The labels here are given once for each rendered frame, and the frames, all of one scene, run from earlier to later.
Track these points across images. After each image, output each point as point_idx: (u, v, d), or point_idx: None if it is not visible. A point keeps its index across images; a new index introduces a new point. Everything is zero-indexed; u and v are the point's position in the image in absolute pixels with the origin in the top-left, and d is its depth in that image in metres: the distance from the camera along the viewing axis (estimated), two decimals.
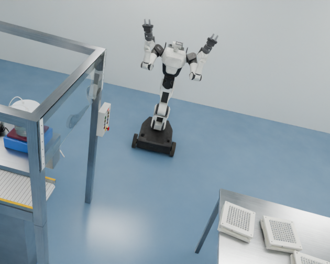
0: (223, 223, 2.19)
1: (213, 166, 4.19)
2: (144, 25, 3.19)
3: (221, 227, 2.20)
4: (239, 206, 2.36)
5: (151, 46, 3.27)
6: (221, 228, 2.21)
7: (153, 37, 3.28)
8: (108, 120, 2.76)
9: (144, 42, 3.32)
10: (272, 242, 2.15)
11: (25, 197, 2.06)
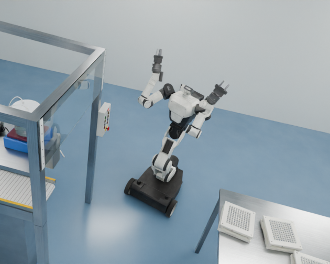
0: (223, 223, 2.19)
1: (213, 166, 4.19)
2: (155, 55, 2.83)
3: (221, 227, 2.20)
4: (239, 206, 2.36)
5: (153, 79, 2.79)
6: (221, 228, 2.21)
7: (160, 71, 2.82)
8: (108, 120, 2.76)
9: None
10: (272, 242, 2.15)
11: (25, 197, 2.06)
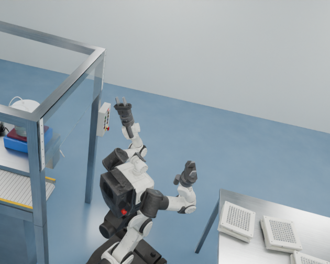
0: (223, 223, 2.19)
1: (213, 166, 4.19)
2: (195, 176, 1.64)
3: (221, 227, 2.20)
4: (239, 206, 2.36)
5: None
6: (221, 228, 2.21)
7: (180, 174, 1.78)
8: (108, 120, 2.76)
9: (187, 191, 1.79)
10: (272, 242, 2.15)
11: (25, 197, 2.06)
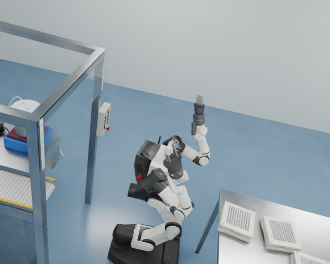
0: (223, 223, 2.19)
1: (213, 166, 4.19)
2: (170, 163, 1.68)
3: (221, 227, 2.20)
4: (239, 206, 2.36)
5: None
6: (221, 228, 2.21)
7: None
8: (108, 120, 2.76)
9: (171, 184, 1.81)
10: (272, 242, 2.15)
11: (25, 197, 2.06)
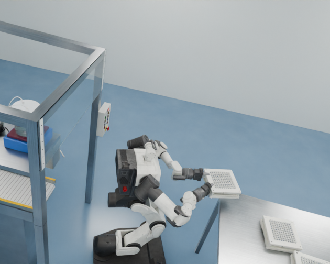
0: (215, 190, 2.28)
1: (213, 166, 4.19)
2: (210, 187, 2.27)
3: (213, 193, 2.28)
4: (217, 169, 2.47)
5: None
6: (213, 194, 2.29)
7: None
8: (108, 120, 2.76)
9: (193, 193, 2.15)
10: (272, 242, 2.15)
11: (25, 197, 2.06)
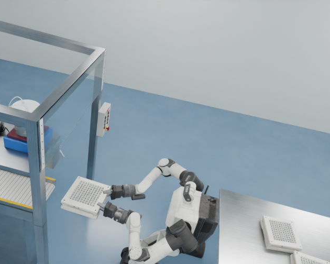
0: (107, 186, 2.10)
1: (213, 166, 4.19)
2: (111, 187, 2.07)
3: None
4: (80, 206, 1.92)
5: None
6: None
7: (131, 196, 2.14)
8: (108, 120, 2.76)
9: (138, 184, 2.12)
10: (272, 242, 2.15)
11: (25, 197, 2.06)
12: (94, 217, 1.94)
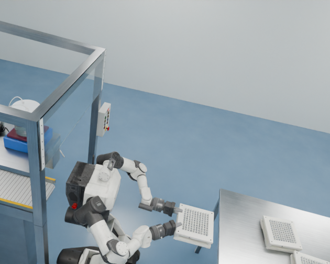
0: (179, 231, 1.93)
1: (213, 166, 4.19)
2: (174, 226, 1.93)
3: (177, 235, 1.93)
4: (195, 208, 2.11)
5: (143, 246, 1.86)
6: (177, 236, 1.94)
7: None
8: (108, 120, 2.76)
9: (147, 229, 1.85)
10: (272, 242, 2.15)
11: (25, 197, 2.06)
12: None
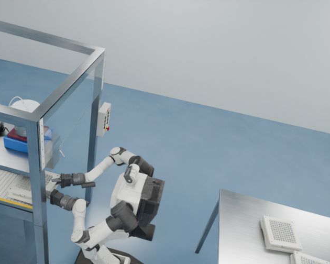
0: (56, 175, 2.12)
1: (213, 166, 4.19)
2: (61, 176, 2.10)
3: None
4: (26, 194, 1.94)
5: None
6: None
7: (81, 184, 2.17)
8: (108, 120, 2.76)
9: (88, 173, 2.15)
10: (272, 242, 2.15)
11: None
12: None
